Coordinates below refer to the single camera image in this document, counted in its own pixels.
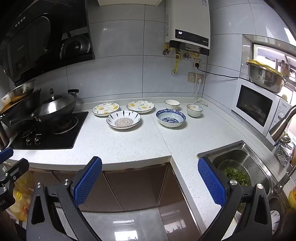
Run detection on glass pot lid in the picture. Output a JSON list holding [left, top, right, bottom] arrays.
[[60, 34, 91, 60]]

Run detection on double wall socket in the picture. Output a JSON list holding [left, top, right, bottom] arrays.
[[188, 72, 205, 84]]

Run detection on green leafy vegetables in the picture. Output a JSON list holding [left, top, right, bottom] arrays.
[[223, 167, 251, 186]]

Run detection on white striped dish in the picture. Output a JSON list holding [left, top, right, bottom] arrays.
[[268, 209, 282, 234]]

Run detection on steel wok lid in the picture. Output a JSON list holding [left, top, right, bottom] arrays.
[[35, 88, 77, 116]]

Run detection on black range hood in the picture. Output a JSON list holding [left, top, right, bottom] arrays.
[[0, 0, 96, 87]]

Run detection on small pale ceramic bowl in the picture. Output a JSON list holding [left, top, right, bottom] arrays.
[[186, 104, 204, 118], [164, 100, 180, 111]]

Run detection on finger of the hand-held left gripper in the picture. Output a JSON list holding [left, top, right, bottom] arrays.
[[0, 158, 30, 186], [0, 147, 14, 164]]

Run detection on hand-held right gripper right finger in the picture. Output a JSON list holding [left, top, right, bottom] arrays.
[[197, 157, 279, 241]]

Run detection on yellow plastic lid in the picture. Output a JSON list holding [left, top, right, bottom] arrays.
[[246, 59, 284, 77]]

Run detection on black streaked mandala plate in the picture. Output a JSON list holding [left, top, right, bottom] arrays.
[[106, 110, 141, 129]]

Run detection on large steel basin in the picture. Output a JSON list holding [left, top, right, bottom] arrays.
[[246, 61, 287, 93]]

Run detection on black gas stove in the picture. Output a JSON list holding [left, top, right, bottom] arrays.
[[8, 111, 89, 150]]

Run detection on kitchen window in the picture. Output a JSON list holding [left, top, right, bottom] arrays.
[[252, 43, 296, 84]]

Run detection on brown cabinet door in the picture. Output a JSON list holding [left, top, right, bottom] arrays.
[[104, 163, 167, 205], [53, 170, 124, 212], [158, 165, 192, 207]]

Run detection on stainless steel sink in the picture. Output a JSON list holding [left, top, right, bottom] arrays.
[[197, 140, 289, 241]]

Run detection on yellow gas pipe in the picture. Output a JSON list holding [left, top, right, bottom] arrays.
[[172, 49, 180, 75]]

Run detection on yellow plastic bag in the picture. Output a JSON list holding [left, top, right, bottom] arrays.
[[6, 170, 37, 222]]

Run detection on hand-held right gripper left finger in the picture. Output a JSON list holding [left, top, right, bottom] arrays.
[[26, 156, 103, 241]]

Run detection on silver foil package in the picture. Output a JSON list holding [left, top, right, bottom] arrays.
[[275, 137, 295, 167]]

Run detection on black frying pan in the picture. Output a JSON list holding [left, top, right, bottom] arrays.
[[0, 89, 42, 130]]

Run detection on steel strainer basin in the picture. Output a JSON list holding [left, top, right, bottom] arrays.
[[217, 159, 252, 187]]

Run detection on black power cable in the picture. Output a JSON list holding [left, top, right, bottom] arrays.
[[195, 62, 241, 79]]

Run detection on white water heater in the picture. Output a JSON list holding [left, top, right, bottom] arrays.
[[165, 0, 211, 56]]

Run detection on black wok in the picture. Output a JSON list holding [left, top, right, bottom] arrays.
[[33, 89, 79, 123]]

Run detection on steel kitchen faucet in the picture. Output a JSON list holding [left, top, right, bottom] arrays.
[[269, 105, 296, 194]]

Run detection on white power cable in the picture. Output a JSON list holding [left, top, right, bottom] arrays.
[[194, 77, 209, 106]]

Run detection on large blue floral bowl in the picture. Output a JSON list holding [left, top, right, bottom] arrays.
[[156, 109, 187, 127]]

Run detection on yellow bear print plate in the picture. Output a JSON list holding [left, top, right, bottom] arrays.
[[126, 100, 156, 114], [92, 102, 120, 116]]

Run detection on white microwave oven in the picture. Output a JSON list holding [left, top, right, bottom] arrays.
[[231, 77, 293, 145]]

